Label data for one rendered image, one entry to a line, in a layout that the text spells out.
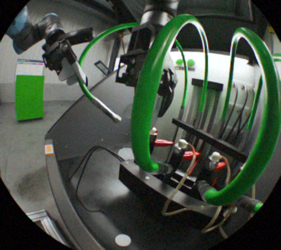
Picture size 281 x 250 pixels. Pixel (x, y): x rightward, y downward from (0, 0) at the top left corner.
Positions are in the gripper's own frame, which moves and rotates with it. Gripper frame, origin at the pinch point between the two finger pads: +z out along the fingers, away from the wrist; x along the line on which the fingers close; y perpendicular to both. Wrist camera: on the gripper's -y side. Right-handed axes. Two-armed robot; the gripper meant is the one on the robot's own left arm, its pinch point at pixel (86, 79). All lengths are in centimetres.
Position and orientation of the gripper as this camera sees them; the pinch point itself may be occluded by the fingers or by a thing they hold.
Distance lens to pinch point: 26.3
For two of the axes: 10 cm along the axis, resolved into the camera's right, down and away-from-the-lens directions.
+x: 2.5, -0.1, -9.7
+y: -7.8, 5.9, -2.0
